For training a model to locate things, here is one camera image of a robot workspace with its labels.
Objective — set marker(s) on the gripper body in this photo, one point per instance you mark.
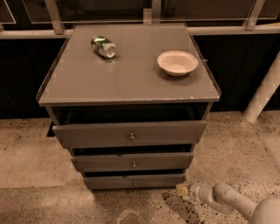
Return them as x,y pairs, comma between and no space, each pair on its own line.
194,190

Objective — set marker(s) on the grey bottom drawer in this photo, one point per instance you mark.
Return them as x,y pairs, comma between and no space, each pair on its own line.
134,181

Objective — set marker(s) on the grey drawer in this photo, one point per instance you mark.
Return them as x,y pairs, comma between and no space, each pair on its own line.
134,181
132,162
123,134

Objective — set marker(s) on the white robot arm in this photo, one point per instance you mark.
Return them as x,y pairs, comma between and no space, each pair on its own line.
225,199

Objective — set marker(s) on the grey middle drawer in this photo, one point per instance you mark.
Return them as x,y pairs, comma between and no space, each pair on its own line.
132,162

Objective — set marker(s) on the grey drawer cabinet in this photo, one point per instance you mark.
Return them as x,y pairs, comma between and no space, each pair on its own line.
83,87

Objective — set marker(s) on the grey top drawer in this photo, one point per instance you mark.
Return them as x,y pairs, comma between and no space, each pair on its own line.
123,134

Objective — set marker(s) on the white slanted pole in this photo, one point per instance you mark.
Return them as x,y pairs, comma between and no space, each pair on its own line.
267,88

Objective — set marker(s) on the green crushed soda can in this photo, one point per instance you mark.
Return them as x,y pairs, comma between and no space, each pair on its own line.
103,47

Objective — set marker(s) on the metal railing frame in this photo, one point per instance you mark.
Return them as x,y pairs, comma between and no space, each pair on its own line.
55,19

